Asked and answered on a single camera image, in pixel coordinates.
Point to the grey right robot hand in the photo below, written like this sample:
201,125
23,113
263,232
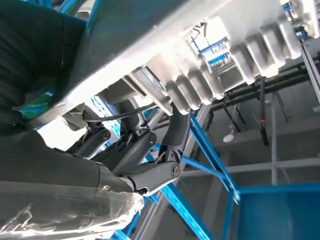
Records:
62,185

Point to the blue metal shelf rack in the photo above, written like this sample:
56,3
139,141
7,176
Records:
175,205

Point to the black ceiling pipes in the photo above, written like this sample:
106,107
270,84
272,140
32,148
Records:
275,87

